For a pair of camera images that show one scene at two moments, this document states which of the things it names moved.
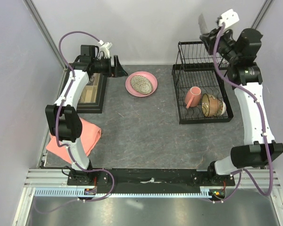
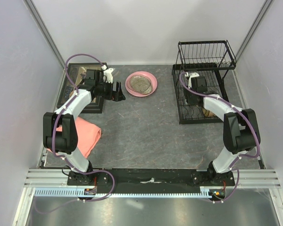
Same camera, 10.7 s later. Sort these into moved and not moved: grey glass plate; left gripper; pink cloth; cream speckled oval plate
Moved: left gripper; grey glass plate
Not moved: cream speckled oval plate; pink cloth
